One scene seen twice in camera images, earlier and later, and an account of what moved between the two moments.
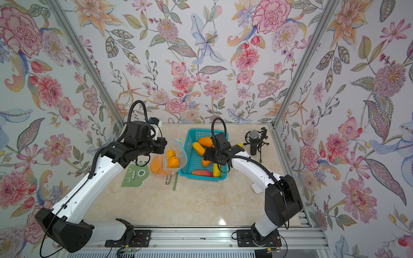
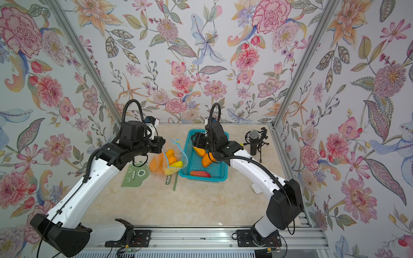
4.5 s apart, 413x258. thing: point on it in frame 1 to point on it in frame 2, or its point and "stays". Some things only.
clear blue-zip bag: (173, 159) stays
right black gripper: (208, 155) to (200, 140)
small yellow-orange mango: (199, 148) stays
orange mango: (206, 163) stays
